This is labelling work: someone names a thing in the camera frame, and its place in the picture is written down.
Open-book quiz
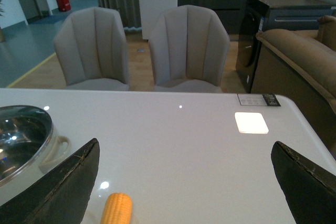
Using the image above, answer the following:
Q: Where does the right beige upholstered chair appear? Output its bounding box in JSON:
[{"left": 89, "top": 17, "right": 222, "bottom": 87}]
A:
[{"left": 149, "top": 5, "right": 230, "bottom": 93}]

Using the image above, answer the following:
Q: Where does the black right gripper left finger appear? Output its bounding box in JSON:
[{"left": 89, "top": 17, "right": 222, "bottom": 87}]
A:
[{"left": 1, "top": 138, "right": 100, "bottom": 223}]

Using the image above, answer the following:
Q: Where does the stainless steel pot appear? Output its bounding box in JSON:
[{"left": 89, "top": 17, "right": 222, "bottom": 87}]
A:
[{"left": 1, "top": 105, "right": 71, "bottom": 187}]

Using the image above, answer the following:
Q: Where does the yellow corn cob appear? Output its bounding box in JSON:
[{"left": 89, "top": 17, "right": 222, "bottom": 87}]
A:
[{"left": 100, "top": 193, "right": 132, "bottom": 224}]

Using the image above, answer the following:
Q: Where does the brown sofa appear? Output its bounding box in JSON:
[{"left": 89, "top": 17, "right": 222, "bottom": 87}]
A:
[{"left": 252, "top": 16, "right": 335, "bottom": 155}]

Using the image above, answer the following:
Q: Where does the black glossy appliance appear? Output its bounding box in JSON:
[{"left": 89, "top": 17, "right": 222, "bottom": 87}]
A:
[{"left": 236, "top": 0, "right": 335, "bottom": 93}]

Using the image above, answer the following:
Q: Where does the beige upholstered chair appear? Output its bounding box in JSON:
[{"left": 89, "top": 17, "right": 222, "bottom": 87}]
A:
[
  {"left": 149, "top": 5, "right": 230, "bottom": 93},
  {"left": 54, "top": 7, "right": 130, "bottom": 91}
]

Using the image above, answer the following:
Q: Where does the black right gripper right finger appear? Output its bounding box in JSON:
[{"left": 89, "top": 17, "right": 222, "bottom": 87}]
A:
[{"left": 271, "top": 141, "right": 335, "bottom": 223}]

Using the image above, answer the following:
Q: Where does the black white table sticker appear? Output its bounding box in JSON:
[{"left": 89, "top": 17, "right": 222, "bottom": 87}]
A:
[{"left": 237, "top": 94, "right": 281, "bottom": 106}]

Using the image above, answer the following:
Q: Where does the left beige upholstered chair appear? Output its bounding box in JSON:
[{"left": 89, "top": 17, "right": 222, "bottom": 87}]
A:
[{"left": 54, "top": 7, "right": 130, "bottom": 91}]

